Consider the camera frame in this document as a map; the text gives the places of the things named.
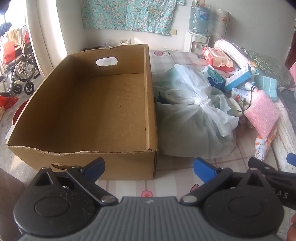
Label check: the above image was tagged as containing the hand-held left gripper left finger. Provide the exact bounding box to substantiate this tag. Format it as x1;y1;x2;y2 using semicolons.
34;157;119;206

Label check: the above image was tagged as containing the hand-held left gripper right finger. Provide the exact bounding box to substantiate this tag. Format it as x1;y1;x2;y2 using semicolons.
180;158;266;206

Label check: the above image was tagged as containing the white plastic bag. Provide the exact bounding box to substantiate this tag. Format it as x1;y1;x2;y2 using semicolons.
154;64;240;159

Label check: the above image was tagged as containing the pink bubble wrap pouch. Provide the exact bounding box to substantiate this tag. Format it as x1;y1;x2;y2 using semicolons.
244;90;282;138

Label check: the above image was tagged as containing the brown cardboard box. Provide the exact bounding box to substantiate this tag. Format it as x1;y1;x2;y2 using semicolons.
6;44;159;181

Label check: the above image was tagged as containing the teal checked towel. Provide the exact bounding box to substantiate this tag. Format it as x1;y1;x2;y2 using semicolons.
253;74;279;102

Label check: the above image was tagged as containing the blue wet wipes pack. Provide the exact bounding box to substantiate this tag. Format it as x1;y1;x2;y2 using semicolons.
206;66;227;91

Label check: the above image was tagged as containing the blue white carton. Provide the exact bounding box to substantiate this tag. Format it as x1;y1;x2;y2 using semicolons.
223;64;258;92

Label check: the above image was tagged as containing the cartoon printed cloth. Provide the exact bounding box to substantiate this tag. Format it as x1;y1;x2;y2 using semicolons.
255;130;278;161

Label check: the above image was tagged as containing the plaid printed bed mat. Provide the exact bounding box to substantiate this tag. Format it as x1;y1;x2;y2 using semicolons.
95;50;287;202

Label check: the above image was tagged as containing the beige crumpled item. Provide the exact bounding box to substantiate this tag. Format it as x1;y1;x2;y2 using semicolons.
228;97;249;118

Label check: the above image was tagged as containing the white labelled container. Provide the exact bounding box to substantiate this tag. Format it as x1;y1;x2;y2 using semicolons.
231;88;251;103

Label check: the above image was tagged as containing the pink garment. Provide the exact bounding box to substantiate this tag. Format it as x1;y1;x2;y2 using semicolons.
290;62;296;88

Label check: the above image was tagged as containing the green leaf print pillow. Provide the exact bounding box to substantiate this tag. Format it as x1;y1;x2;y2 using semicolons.
242;47;295;88

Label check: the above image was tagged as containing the red cloth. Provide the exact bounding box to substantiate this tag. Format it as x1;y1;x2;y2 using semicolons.
0;96;19;108

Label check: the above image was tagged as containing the red wet wipes pack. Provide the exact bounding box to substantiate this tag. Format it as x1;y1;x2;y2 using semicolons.
203;46;234;72

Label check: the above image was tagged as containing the white quilted blanket roll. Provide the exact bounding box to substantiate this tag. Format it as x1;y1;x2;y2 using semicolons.
214;39;251;70

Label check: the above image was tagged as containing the wheelchair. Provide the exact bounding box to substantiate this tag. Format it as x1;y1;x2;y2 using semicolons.
0;25;41;96

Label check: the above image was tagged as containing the patterned rolled mat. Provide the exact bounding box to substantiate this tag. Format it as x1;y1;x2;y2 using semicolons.
211;9;232;47

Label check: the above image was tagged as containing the blue water bottle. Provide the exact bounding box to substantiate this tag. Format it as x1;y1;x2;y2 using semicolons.
188;4;213;36

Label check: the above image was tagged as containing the teal floral wall cloth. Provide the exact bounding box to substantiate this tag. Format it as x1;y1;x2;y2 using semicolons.
80;0;179;36

